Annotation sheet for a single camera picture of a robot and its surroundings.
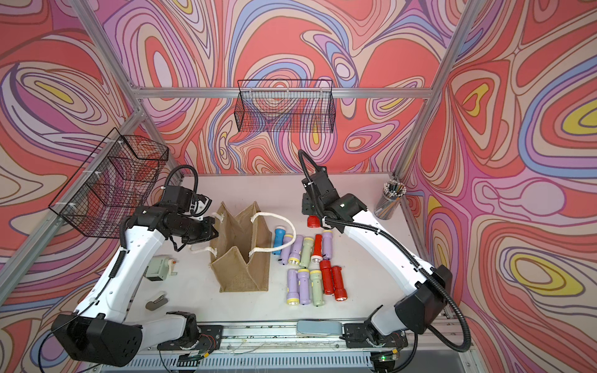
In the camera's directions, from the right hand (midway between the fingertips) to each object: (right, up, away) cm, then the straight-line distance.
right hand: (312, 206), depth 77 cm
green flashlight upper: (-1, -18, +14) cm, 22 cm away
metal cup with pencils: (+32, +5, +13) cm, 35 cm away
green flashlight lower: (+1, -27, +6) cm, 27 cm away
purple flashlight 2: (+7, -16, +15) cm, 23 cm away
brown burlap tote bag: (-22, -13, -8) cm, 27 cm away
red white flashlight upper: (+2, -20, +12) cm, 23 cm away
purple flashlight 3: (-7, -31, +2) cm, 32 cm away
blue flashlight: (-13, -15, +18) cm, 27 cm away
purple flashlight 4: (-3, -27, +6) cm, 27 cm away
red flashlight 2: (+6, -23, +10) cm, 26 cm away
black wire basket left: (-68, +10, +4) cm, 69 cm away
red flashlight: (0, -5, -4) cm, 6 cm away
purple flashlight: (-6, -19, +12) cm, 24 cm away
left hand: (-30, -9, -1) cm, 32 cm away
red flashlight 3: (+10, -30, +4) cm, 32 cm away
